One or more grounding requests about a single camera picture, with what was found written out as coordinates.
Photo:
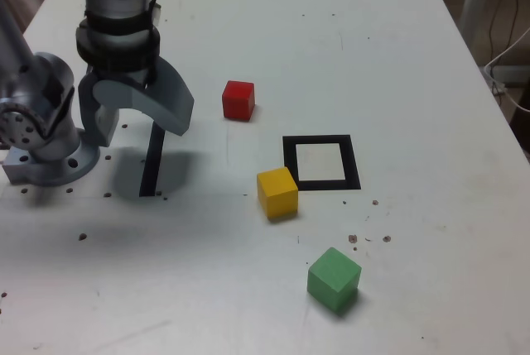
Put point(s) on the black tape square outline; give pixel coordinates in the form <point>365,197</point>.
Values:
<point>350,160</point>

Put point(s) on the small gripper camera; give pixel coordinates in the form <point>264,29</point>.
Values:
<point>156,13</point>

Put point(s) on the red cube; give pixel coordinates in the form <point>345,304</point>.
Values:
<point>238,100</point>

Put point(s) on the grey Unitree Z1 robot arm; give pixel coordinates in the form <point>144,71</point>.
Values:
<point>41,82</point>

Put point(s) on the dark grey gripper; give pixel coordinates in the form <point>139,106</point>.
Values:
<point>124,78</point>

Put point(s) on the yellow cube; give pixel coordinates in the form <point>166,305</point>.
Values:
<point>277,195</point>

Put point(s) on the green cube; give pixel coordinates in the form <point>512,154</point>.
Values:
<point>333,280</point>

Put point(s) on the black tape strip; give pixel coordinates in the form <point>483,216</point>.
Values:
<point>151,164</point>

